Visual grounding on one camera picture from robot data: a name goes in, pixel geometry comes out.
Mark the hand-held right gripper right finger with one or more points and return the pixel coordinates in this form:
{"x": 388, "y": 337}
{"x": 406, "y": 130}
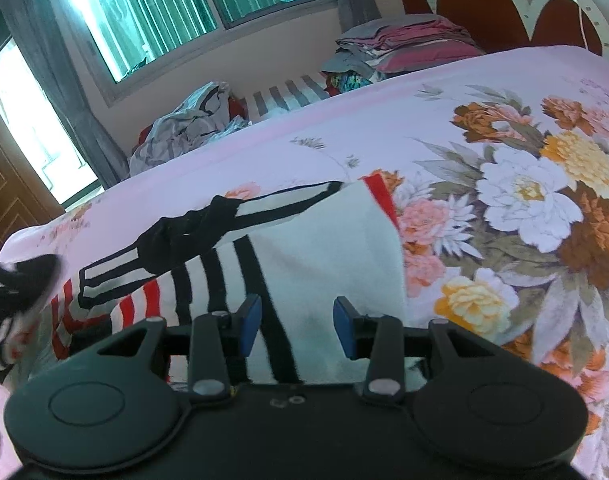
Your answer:
{"x": 342, "y": 324}

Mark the pink floral bedsheet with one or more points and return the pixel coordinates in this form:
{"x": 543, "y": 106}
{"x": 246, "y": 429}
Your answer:
{"x": 384, "y": 125}

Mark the brown wooden door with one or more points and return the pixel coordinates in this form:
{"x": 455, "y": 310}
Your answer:
{"x": 9, "y": 210}

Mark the crumpled grey cloth pile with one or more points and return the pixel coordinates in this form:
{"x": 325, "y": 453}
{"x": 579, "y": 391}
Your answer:
{"x": 184, "y": 127}

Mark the green glass window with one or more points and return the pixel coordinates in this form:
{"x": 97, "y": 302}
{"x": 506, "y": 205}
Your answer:
{"x": 154, "y": 10}

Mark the bright window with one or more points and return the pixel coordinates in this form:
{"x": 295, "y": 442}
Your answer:
{"x": 29, "y": 125}

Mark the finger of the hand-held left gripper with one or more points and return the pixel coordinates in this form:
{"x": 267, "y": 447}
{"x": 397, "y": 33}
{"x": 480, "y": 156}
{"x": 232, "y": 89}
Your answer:
{"x": 19, "y": 280}

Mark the red cloth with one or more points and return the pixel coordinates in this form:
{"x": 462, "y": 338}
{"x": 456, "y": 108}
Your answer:
{"x": 237, "y": 109}

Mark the red white scalloped headboard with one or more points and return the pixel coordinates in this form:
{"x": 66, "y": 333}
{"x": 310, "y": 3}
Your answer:
{"x": 479, "y": 5}

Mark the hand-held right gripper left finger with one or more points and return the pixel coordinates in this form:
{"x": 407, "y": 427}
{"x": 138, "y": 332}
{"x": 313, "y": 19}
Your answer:
{"x": 251, "y": 324}

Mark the colourful patterned cloth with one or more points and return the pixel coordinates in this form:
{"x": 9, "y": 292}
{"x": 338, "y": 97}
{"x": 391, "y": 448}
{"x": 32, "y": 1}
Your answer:
{"x": 349, "y": 82}

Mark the grey white striped cloth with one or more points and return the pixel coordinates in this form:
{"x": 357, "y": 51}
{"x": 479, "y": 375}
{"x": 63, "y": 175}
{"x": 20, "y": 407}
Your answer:
{"x": 284, "y": 97}

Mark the stack of folded clothes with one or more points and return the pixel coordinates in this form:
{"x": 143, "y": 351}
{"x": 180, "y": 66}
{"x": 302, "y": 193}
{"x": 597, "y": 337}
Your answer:
{"x": 414, "y": 42}

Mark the red black white striped sweater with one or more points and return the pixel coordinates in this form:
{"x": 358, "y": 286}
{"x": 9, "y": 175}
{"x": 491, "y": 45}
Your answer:
{"x": 324, "y": 260}

